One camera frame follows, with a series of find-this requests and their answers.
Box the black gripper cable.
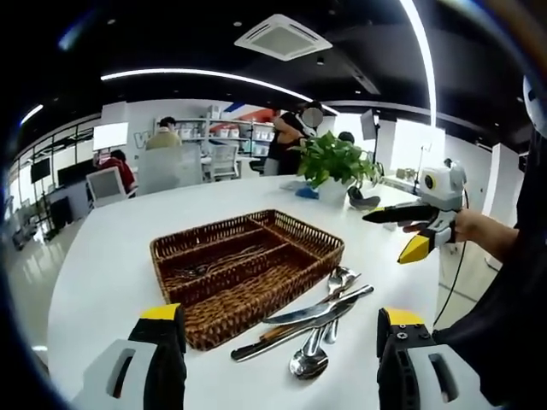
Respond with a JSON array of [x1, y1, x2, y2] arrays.
[[432, 187, 470, 331]]

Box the white mesh office chair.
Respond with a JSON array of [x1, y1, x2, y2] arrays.
[[211, 143, 239, 181]]

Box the green potted plant white pot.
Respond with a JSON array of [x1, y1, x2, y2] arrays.
[[294, 131, 384, 204]]

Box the small white office chair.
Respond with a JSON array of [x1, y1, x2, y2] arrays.
[[86, 165, 129, 208]]

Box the white storage shelf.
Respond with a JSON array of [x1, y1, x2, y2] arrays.
[[174, 104, 275, 151]]

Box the white worn chest device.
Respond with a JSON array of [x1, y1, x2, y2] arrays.
[[523, 74, 547, 138]]

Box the translucent white office chair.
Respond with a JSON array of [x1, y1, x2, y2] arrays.
[[138, 144, 202, 196]]

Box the person's right hand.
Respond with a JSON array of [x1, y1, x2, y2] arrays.
[[403, 208, 478, 244]]

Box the black monitor on stand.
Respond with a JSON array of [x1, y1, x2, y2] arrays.
[[30, 157, 61, 240]]

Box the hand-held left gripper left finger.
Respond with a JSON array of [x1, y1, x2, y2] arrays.
[[70, 302, 188, 410]]

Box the dark grey curved object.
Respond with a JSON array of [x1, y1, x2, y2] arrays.
[[348, 186, 381, 211]]

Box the long ceiling light strip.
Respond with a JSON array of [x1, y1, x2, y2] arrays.
[[101, 67, 315, 103]]

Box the white wall screen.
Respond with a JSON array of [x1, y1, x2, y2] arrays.
[[92, 122, 129, 151]]

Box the brown wicker storage tray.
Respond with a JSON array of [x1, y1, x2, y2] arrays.
[[149, 208, 345, 352]]

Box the white ceiling air vent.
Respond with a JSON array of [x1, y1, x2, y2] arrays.
[[233, 14, 333, 62]]

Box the person's black clothing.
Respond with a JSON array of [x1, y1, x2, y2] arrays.
[[433, 123, 547, 401]]

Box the black studio light on stand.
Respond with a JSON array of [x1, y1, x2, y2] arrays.
[[360, 109, 385, 166]]

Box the black desk monitor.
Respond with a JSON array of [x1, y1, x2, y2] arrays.
[[57, 165, 93, 187]]

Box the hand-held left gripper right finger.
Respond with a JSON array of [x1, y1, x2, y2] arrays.
[[375, 307, 492, 410]]

